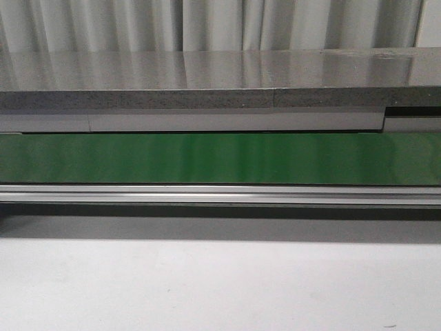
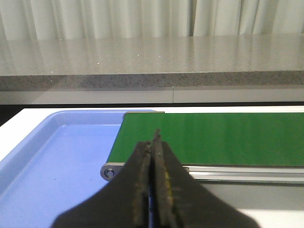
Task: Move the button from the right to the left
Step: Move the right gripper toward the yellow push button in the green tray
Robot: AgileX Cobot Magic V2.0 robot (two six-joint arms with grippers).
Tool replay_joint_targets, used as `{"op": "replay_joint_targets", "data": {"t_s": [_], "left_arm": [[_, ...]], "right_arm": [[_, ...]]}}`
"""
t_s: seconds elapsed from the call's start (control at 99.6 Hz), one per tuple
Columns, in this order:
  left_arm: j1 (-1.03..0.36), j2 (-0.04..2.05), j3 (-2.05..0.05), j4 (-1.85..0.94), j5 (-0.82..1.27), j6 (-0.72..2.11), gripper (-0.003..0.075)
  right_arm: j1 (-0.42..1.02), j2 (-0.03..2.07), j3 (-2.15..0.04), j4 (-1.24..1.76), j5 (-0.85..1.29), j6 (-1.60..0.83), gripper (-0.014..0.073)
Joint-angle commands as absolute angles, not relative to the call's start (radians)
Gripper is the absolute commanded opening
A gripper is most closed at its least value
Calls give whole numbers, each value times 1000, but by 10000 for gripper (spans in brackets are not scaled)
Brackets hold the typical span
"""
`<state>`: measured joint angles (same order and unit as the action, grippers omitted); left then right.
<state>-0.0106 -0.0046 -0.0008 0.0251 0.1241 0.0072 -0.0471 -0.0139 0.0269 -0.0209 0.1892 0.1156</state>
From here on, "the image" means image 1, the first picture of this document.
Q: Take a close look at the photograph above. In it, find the grey stone countertop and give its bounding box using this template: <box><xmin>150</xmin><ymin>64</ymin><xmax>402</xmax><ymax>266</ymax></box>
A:
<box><xmin>1</xmin><ymin>48</ymin><xmax>440</xmax><ymax>110</ymax></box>

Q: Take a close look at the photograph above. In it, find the aluminium conveyor side rail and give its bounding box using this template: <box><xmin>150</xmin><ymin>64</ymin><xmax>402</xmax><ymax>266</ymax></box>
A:
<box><xmin>1</xmin><ymin>184</ymin><xmax>440</xmax><ymax>206</ymax></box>

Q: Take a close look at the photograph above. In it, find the green conveyor belt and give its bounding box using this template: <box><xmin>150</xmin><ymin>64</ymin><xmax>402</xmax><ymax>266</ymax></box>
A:
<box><xmin>1</xmin><ymin>133</ymin><xmax>440</xmax><ymax>185</ymax></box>

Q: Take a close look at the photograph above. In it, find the white pleated curtain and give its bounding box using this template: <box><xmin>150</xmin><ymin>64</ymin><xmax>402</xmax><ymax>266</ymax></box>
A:
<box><xmin>1</xmin><ymin>1</ymin><xmax>440</xmax><ymax>52</ymax></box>

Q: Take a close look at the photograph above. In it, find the grey cabinet front panel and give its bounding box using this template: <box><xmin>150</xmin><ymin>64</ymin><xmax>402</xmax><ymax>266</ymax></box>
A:
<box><xmin>1</xmin><ymin>106</ymin><xmax>440</xmax><ymax>133</ymax></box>

